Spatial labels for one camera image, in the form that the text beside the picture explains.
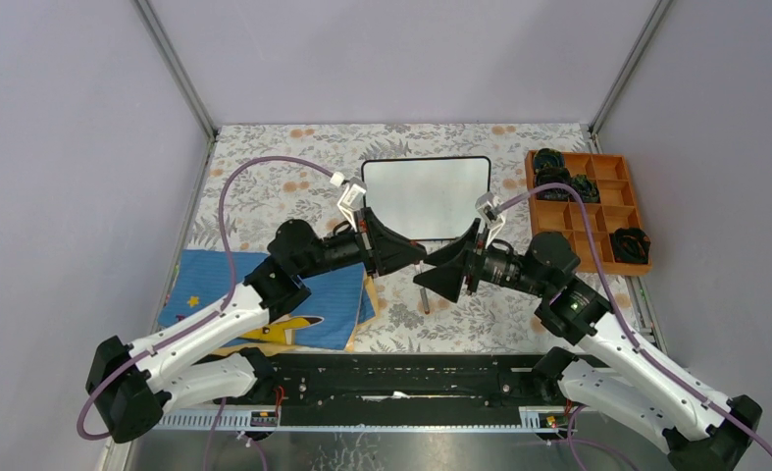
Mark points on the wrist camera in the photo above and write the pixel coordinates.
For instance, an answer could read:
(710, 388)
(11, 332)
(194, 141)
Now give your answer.
(353, 189)
(488, 208)

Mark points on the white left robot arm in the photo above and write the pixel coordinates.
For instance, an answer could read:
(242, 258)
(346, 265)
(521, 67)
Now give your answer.
(131, 386)

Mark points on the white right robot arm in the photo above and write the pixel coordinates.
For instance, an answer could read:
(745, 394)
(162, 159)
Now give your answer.
(697, 427)

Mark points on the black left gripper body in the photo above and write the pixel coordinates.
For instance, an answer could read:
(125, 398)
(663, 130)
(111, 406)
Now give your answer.
(351, 248)

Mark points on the small whiteboard black frame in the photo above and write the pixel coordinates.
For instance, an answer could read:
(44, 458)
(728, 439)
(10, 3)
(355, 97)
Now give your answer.
(431, 198)

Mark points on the blue Pikachu cloth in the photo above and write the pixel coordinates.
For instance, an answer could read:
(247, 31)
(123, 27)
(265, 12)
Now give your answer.
(326, 319)

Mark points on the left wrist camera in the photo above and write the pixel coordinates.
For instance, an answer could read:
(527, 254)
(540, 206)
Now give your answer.
(353, 189)

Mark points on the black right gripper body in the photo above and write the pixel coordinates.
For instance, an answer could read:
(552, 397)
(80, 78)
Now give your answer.
(488, 264)

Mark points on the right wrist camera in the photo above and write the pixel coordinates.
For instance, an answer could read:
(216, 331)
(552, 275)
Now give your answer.
(488, 208)

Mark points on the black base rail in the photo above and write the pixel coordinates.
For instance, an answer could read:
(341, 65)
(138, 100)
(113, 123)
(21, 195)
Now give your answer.
(403, 390)

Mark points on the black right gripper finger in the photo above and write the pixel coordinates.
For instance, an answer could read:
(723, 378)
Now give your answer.
(454, 249)
(449, 281)

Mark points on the orange compartment tray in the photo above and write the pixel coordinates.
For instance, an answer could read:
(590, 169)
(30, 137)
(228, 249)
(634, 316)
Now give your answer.
(607, 225)

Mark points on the floral patterned table mat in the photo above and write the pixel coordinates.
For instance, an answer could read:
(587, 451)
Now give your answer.
(263, 175)

